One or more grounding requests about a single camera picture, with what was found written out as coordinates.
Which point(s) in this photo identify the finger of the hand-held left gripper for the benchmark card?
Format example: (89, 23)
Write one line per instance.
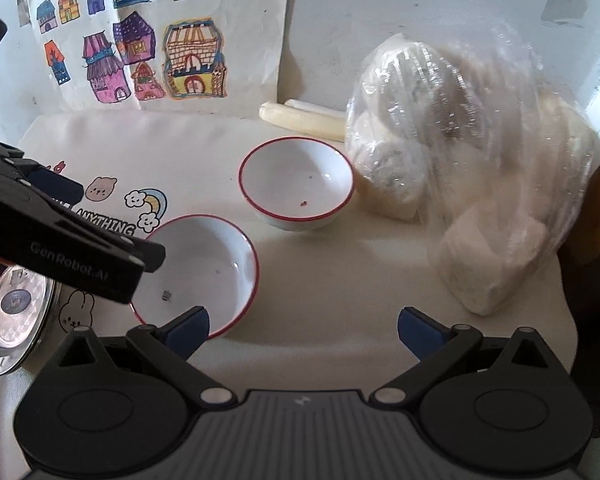
(55, 185)
(152, 257)

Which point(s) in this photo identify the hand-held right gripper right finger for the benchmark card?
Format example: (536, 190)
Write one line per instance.
(420, 334)

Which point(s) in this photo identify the large steel plate with ears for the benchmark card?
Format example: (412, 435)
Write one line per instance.
(0, 367)

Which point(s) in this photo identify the steel plate embossed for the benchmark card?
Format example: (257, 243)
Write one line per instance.
(15, 305)

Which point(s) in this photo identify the white bowl red rim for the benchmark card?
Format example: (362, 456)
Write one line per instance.
(300, 180)
(205, 260)

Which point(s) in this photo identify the white printed cloth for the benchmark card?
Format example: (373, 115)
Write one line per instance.
(330, 285)

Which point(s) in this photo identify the drawing of coloured houses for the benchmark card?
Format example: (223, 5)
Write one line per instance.
(205, 20)

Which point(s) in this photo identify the plastic bag of white buns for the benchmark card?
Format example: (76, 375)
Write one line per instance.
(480, 185)

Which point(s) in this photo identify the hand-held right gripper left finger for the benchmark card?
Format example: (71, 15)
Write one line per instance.
(187, 332)

